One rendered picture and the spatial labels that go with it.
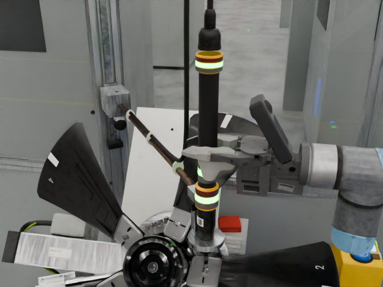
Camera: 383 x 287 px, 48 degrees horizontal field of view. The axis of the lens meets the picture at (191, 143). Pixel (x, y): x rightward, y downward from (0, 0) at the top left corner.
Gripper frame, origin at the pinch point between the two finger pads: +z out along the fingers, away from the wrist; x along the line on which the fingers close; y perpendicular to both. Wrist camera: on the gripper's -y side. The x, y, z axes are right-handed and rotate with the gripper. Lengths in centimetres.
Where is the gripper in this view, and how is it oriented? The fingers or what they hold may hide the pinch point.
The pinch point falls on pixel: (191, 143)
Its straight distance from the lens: 74.8
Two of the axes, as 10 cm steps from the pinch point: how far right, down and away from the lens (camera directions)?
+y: -0.1, 9.1, 4.2
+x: 1.8, -4.2, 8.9
